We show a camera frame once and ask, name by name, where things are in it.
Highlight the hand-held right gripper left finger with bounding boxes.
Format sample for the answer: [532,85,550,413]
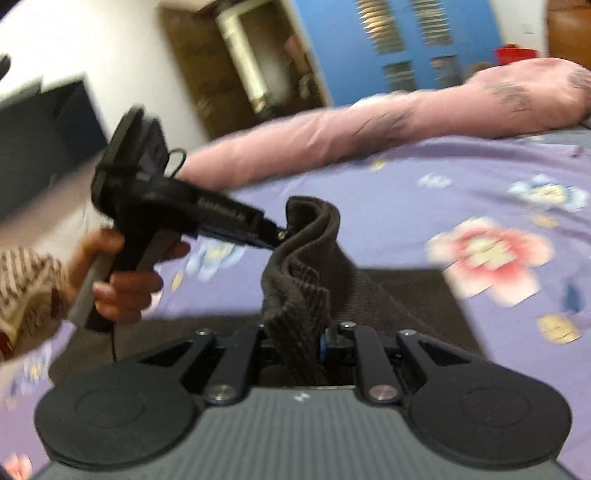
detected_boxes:
[137,325,273,407]

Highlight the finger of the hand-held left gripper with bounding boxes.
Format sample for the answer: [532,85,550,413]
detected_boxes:
[252,216,291,252]

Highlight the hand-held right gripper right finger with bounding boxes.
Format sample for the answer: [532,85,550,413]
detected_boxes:
[316,322,459,407]

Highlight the dark brown pants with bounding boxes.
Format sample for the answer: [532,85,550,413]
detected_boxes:
[51,195,485,388]

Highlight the person's left forearm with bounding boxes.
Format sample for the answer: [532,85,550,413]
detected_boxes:
[0,246,77,361]

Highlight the person's left hand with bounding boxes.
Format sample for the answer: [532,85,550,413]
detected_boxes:
[68,228,191,325]

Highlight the pink floral quilt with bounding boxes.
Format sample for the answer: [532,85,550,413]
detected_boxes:
[178,58,591,190]

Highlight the brown wooden doorway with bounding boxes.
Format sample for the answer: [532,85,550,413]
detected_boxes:
[157,0,331,139]

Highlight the purple floral bed sheet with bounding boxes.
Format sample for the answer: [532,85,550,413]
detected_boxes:
[0,127,591,480]

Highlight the blue louvered cabinet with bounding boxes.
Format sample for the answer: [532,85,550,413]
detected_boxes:
[288,0,506,109]

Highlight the red box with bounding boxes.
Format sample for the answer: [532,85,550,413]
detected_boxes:
[495,44,536,68]

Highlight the wooden headboard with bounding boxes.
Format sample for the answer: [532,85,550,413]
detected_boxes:
[547,0,591,72]

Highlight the black wall television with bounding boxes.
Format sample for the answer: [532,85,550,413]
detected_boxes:
[0,78,110,220]

